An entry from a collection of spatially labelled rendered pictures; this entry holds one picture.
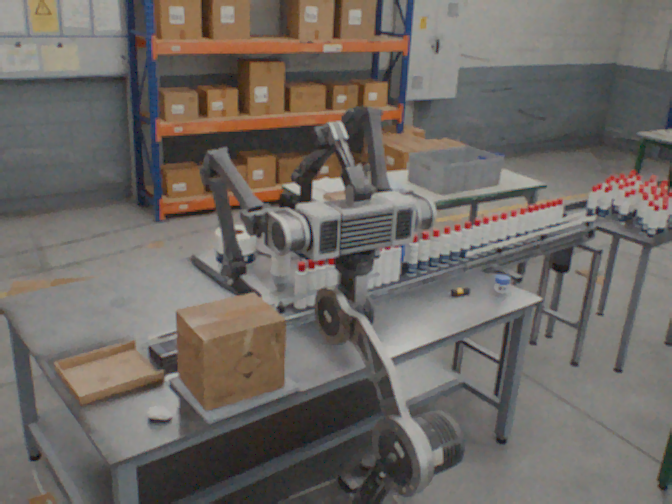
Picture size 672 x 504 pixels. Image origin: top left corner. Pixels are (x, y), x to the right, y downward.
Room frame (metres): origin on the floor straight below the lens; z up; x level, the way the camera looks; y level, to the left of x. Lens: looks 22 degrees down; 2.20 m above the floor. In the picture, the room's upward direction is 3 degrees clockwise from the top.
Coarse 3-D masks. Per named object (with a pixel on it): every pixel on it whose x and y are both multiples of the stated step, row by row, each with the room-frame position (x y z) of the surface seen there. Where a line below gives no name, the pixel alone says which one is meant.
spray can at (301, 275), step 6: (300, 264) 2.63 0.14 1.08; (300, 270) 2.63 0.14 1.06; (300, 276) 2.62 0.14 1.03; (306, 276) 2.63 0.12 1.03; (300, 282) 2.62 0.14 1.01; (306, 282) 2.63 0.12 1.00; (300, 288) 2.62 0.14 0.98; (306, 288) 2.64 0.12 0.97; (300, 300) 2.62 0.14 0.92; (306, 300) 2.64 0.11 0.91; (294, 306) 2.64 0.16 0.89; (300, 306) 2.62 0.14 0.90
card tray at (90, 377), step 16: (96, 352) 2.22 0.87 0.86; (112, 352) 2.25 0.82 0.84; (128, 352) 2.28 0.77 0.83; (64, 368) 2.14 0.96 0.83; (80, 368) 2.15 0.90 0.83; (96, 368) 2.15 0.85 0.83; (112, 368) 2.16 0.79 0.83; (128, 368) 2.16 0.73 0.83; (144, 368) 2.17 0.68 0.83; (80, 384) 2.04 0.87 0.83; (96, 384) 2.05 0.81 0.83; (112, 384) 2.05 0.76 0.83; (128, 384) 2.03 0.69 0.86; (144, 384) 2.06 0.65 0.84; (80, 400) 1.92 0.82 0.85; (96, 400) 1.96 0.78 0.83
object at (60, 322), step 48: (48, 288) 2.80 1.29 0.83; (96, 288) 2.82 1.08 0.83; (144, 288) 2.85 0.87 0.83; (192, 288) 2.88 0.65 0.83; (432, 288) 3.02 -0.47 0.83; (480, 288) 3.05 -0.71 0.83; (48, 336) 2.37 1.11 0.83; (96, 336) 2.39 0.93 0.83; (144, 336) 2.41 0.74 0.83; (288, 336) 2.47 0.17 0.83; (384, 336) 2.52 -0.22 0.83; (432, 336) 2.54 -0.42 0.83; (96, 432) 1.79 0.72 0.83; (144, 432) 1.80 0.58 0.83; (192, 432) 1.82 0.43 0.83
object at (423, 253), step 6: (426, 234) 3.08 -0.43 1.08; (420, 240) 3.10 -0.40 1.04; (426, 240) 3.09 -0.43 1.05; (420, 246) 3.08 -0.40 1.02; (426, 246) 3.08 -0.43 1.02; (420, 252) 3.08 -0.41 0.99; (426, 252) 3.08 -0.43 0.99; (420, 258) 3.08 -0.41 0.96; (426, 258) 3.08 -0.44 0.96; (420, 264) 3.08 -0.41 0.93; (426, 264) 3.08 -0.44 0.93; (420, 270) 3.08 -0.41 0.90; (426, 270) 3.09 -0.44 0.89
